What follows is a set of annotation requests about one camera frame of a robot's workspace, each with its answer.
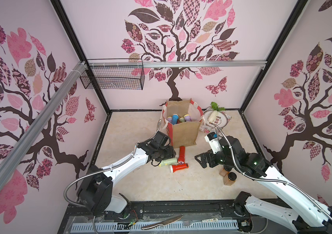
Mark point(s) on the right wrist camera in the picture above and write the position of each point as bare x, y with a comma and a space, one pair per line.
213, 140

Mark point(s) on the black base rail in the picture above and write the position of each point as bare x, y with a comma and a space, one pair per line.
140, 209

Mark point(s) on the white toy radish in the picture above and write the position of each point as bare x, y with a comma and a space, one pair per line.
215, 109

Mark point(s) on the blue flashlight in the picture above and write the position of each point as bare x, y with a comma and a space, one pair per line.
175, 119

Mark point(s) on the black wire basket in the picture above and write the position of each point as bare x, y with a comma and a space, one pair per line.
114, 73

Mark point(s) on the diagonal aluminium rail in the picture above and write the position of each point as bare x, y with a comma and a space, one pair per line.
11, 162

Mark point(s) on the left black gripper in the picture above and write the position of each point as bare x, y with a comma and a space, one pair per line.
170, 153

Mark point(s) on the brown jute tote bag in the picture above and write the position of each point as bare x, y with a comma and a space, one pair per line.
183, 133

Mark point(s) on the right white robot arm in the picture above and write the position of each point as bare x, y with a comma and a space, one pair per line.
303, 214

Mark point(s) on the red flashlight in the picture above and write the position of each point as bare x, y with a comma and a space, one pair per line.
181, 158
174, 168

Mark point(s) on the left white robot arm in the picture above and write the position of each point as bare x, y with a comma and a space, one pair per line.
94, 190

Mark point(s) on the horizontal aluminium rail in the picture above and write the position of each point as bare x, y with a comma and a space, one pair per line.
177, 64

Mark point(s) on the spice jar black lid rear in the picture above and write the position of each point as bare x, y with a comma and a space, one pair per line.
224, 171

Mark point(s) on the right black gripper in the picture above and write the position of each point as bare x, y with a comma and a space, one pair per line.
211, 158

